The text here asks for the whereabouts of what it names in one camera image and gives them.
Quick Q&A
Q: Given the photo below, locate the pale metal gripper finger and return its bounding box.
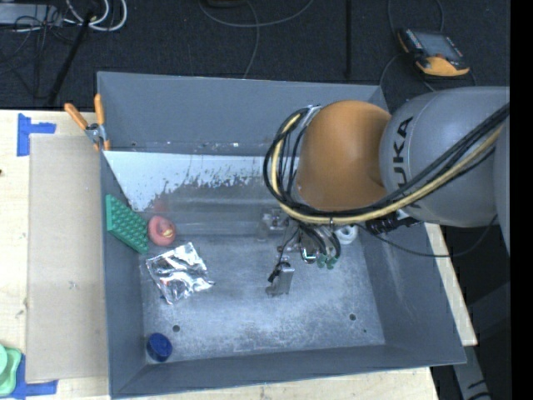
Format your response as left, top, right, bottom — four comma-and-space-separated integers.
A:
257, 207, 290, 242
265, 262, 296, 298

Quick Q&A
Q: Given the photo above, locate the grey metal bin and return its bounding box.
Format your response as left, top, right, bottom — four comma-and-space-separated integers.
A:
96, 71, 468, 400

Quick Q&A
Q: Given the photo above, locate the crumpled silver foil packet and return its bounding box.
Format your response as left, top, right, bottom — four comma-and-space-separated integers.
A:
145, 241, 216, 306

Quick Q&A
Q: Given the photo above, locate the pink toy duck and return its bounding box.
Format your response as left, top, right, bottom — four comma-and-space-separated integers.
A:
147, 215, 177, 248

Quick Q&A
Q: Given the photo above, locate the small blue round cap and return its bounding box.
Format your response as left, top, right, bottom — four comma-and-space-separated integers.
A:
146, 332, 174, 363

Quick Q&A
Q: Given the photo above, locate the green studded flat block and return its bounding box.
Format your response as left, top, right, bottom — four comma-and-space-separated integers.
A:
104, 193, 150, 254

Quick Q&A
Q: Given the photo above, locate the pale wood flat board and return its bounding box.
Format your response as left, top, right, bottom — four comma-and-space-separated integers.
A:
25, 134, 110, 384

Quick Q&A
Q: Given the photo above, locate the black cylinder on white bracket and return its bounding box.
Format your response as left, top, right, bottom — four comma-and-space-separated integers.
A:
335, 214, 422, 245

